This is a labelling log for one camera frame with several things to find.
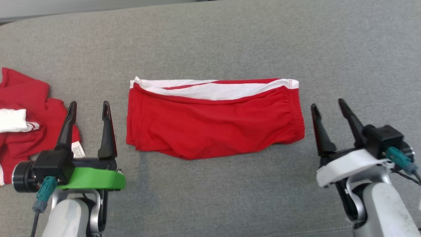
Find camera cable teal plug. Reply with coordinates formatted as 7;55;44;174
385;146;421;183
31;176;57;237

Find right camera cable teal plug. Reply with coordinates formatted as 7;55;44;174
385;146;421;183

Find gripper black motor cylinder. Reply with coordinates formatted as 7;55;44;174
12;161;37;193
402;142;415;162

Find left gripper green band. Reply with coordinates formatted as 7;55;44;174
55;101;126;191

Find red shorts with white stripe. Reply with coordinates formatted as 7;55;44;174
126;76;305;161

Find grey fabric sofa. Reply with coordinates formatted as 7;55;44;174
0;0;421;237

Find left camera cable teal plug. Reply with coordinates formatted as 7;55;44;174
31;176;57;237

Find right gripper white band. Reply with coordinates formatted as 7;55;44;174
310;98;393;189

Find right gripper black motor cylinder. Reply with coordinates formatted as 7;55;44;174
402;142;415;162

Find left gripper black motor cylinder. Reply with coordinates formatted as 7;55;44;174
12;161;37;193

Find red jersey with white sleeves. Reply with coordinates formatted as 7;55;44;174
0;67;86;186

